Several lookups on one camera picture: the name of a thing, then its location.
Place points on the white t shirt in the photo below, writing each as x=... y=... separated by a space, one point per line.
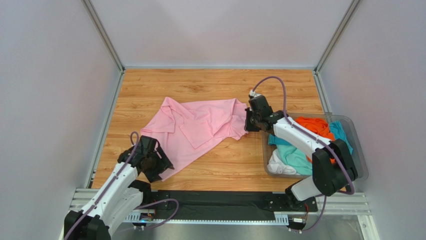
x=276 y=166

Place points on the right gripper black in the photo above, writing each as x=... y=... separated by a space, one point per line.
x=250 y=121

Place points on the pink t shirt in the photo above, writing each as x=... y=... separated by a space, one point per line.
x=187 y=131

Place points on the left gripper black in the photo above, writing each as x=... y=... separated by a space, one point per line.
x=164 y=163

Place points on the clear plastic bin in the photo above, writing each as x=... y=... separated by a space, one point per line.
x=269 y=144

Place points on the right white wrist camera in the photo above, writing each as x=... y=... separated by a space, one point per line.
x=252 y=94

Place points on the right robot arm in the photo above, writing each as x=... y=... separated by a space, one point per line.
x=333 y=167

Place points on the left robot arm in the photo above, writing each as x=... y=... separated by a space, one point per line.
x=128 y=188

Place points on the mint green t shirt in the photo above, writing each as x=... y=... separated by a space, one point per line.
x=293 y=157

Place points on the teal t shirt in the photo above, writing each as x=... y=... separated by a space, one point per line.
x=339 y=133

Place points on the orange t shirt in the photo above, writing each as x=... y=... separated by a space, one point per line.
x=316 y=125

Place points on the aluminium frame rail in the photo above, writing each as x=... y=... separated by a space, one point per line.
x=339 y=217

